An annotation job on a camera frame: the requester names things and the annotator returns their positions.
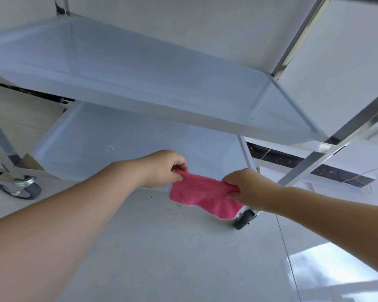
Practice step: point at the pink cleaning cloth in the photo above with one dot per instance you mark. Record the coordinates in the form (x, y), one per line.
(204, 194)

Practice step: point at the person's left fingers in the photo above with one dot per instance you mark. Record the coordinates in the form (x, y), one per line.
(179, 171)

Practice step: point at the person's left hand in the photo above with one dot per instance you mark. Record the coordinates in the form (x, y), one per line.
(162, 168)

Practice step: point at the person's right hand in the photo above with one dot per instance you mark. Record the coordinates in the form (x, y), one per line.
(248, 188)

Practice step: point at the person's left forearm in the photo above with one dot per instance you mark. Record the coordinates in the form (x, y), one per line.
(56, 235)

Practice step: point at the person's right fingers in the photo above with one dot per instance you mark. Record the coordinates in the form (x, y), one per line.
(231, 187)

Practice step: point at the stainless steel trolley cart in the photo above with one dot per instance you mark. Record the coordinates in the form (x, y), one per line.
(163, 91)

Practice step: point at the grey caster wheel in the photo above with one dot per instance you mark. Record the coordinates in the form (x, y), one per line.
(20, 187)

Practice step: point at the person's right forearm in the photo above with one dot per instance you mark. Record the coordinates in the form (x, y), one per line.
(334, 223)

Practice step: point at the black caster wheel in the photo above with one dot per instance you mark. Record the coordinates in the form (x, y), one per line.
(244, 220)

